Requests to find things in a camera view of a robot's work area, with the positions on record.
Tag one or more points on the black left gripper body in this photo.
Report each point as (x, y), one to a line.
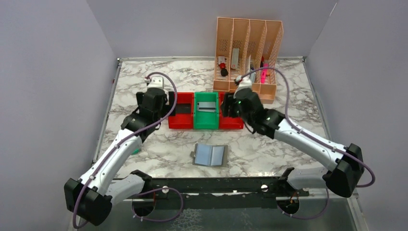
(153, 96)

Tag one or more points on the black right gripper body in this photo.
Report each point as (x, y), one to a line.
(232, 104)

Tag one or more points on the grey card holder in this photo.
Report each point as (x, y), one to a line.
(210, 155)

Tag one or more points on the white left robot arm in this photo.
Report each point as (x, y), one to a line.
(91, 197)

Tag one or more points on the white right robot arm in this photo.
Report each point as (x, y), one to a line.
(342, 167)

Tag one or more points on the black card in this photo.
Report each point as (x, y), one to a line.
(183, 108)

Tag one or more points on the silver striped card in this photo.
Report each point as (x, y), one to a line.
(206, 107)

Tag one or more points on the red plastic bin right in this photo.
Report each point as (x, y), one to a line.
(227, 123)

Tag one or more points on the red plastic bin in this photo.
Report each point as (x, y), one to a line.
(182, 121)
(227, 123)

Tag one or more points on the red plastic bin left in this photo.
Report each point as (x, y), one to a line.
(182, 121)

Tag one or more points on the teal pen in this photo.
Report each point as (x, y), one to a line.
(252, 77)

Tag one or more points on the red black marker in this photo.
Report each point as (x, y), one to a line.
(223, 69)

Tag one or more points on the green plastic bin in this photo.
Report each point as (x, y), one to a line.
(205, 120)

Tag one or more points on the white red box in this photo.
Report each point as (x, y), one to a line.
(234, 58)

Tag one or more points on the pink highlighter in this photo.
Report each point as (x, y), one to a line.
(265, 73)

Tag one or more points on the teal eraser block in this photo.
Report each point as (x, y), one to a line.
(136, 151)

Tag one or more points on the peach desk organizer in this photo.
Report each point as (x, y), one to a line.
(258, 40)

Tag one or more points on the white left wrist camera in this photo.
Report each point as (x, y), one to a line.
(156, 82)

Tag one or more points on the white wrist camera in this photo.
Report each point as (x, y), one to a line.
(156, 82)
(242, 83)

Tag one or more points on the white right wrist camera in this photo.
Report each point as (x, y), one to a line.
(242, 83)

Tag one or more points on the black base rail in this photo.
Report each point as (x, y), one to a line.
(217, 193)

